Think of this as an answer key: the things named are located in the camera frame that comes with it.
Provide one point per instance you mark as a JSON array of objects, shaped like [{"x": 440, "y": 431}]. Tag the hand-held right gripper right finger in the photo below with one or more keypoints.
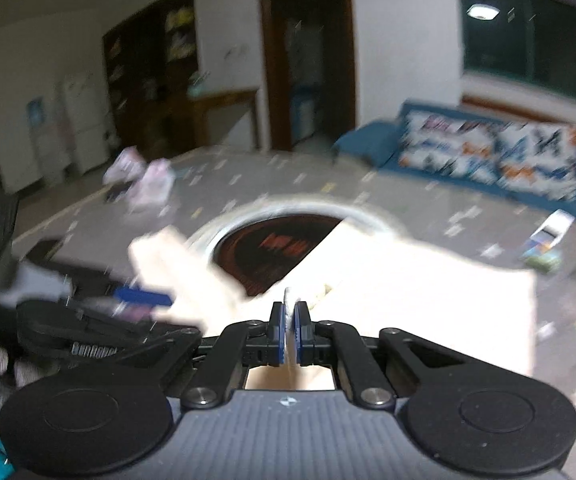
[{"x": 298, "y": 335}]

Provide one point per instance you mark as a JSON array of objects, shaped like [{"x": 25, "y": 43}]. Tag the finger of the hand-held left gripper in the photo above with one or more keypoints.
[{"x": 143, "y": 296}]

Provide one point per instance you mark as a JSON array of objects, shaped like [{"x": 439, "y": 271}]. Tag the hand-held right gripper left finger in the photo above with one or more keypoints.
[{"x": 280, "y": 335}]

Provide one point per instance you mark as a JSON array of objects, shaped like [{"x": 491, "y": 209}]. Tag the cream sweater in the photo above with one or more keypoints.
[{"x": 418, "y": 300}]

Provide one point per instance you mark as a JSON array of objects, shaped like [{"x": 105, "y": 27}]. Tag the round black cooktop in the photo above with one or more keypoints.
[{"x": 268, "y": 250}]

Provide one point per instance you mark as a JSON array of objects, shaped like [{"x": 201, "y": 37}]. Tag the pink white plastic bag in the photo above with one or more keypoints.
[
  {"x": 125, "y": 165},
  {"x": 153, "y": 185}
]

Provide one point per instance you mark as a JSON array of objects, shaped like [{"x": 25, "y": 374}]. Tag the grey star print tablecloth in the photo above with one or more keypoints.
[{"x": 318, "y": 180}]

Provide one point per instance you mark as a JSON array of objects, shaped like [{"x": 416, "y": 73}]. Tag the white water dispenser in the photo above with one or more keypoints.
[{"x": 43, "y": 145}]

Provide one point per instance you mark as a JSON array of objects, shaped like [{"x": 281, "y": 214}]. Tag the white fridge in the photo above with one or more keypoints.
[{"x": 85, "y": 120}]

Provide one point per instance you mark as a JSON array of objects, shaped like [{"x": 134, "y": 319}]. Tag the wooden side table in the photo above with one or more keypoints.
[{"x": 223, "y": 105}]

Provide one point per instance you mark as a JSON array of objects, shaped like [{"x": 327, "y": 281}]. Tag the blue corner sofa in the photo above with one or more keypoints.
[{"x": 368, "y": 140}]

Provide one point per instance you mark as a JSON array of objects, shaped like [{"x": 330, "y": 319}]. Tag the dark wooden bookcase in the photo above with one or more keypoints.
[{"x": 138, "y": 85}]

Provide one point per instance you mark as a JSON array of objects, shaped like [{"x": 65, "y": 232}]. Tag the blue small chair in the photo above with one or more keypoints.
[{"x": 304, "y": 120}]

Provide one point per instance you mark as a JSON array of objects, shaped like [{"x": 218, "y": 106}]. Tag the butterfly print pillow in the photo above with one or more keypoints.
[
  {"x": 448, "y": 145},
  {"x": 543, "y": 160}
]

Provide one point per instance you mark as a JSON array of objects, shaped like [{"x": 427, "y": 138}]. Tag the clear box of colourful bits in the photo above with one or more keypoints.
[{"x": 542, "y": 259}]

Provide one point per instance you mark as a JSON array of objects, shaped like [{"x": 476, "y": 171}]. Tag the brown framed doorway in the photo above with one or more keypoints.
[{"x": 265, "y": 60}]

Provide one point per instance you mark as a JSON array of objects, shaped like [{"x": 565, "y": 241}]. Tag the white flat box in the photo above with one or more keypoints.
[{"x": 553, "y": 225}]

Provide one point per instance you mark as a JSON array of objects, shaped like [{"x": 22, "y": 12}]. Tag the dark window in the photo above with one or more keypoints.
[{"x": 543, "y": 40}]

